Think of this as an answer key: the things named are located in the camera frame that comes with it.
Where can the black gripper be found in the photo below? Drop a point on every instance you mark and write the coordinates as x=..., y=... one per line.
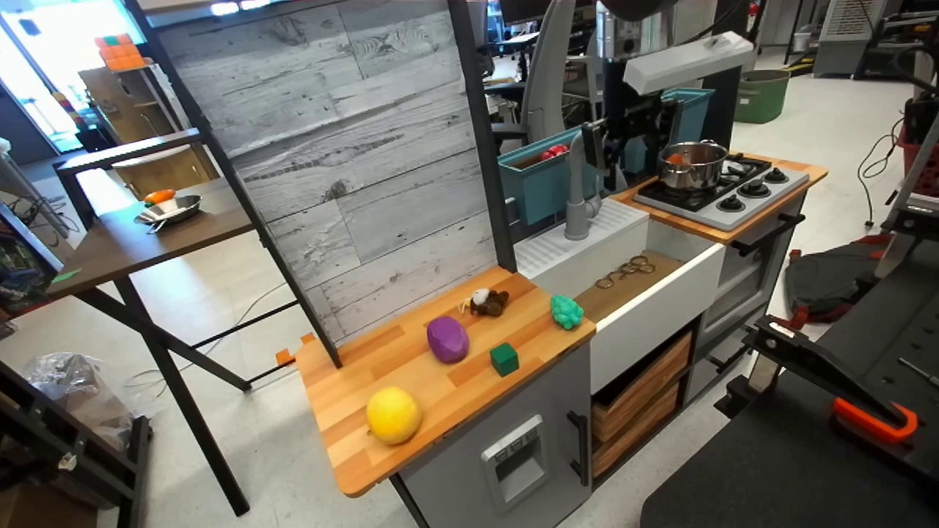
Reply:
x=627, y=117

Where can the grey toy tap faucet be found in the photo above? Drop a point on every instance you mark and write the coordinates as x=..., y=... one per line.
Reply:
x=580, y=205

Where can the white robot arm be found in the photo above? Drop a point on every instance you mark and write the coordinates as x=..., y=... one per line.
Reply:
x=711, y=60

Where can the right teal storage bin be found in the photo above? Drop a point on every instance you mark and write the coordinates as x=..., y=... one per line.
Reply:
x=690, y=113

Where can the teal storage bin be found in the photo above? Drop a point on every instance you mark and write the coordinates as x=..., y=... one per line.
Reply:
x=536, y=177
x=690, y=113

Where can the grey office chair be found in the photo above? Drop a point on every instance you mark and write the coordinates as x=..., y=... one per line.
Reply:
x=546, y=81

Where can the silver cooking pot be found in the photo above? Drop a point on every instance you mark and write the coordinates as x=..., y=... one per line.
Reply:
x=695, y=166

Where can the left teal storage bin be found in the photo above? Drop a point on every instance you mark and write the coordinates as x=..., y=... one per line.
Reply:
x=536, y=177

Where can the green bin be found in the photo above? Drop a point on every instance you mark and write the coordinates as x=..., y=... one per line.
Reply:
x=761, y=95

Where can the grey toy stove top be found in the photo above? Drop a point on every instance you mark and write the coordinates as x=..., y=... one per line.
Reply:
x=743, y=189

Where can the white toy sink basin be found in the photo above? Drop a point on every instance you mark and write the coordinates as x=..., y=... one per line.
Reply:
x=637, y=279

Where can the toy oven door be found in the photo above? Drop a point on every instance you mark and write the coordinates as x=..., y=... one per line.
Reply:
x=746, y=284

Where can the green toy vegetable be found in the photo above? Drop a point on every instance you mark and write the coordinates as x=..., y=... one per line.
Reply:
x=564, y=312

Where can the brown and white toy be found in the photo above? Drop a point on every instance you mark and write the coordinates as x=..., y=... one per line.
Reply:
x=489, y=304

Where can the grey wood backdrop panel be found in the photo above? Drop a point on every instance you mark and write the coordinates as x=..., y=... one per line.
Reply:
x=357, y=138

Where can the small green cube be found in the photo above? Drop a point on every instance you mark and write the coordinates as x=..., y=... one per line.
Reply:
x=502, y=358

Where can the purple toy eggplant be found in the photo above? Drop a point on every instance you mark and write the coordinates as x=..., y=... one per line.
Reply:
x=447, y=337

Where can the wooden drawer crates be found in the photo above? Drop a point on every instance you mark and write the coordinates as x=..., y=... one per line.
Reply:
x=637, y=402

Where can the wooden butcher block countertop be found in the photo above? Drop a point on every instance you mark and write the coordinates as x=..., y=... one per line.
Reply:
x=451, y=393

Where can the grey cabinet with dishwasher panel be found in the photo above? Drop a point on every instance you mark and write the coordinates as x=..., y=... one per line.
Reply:
x=523, y=465

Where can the yellow toy lemon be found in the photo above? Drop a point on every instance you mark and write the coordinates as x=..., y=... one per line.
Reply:
x=394, y=415

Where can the small items on side table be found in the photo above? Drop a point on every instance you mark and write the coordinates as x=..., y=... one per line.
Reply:
x=165, y=205

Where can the dark brown side table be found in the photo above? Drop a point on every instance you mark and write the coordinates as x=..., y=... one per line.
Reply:
x=122, y=245

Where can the orange handled black clamp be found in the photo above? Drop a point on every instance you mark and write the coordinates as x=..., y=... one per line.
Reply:
x=855, y=402

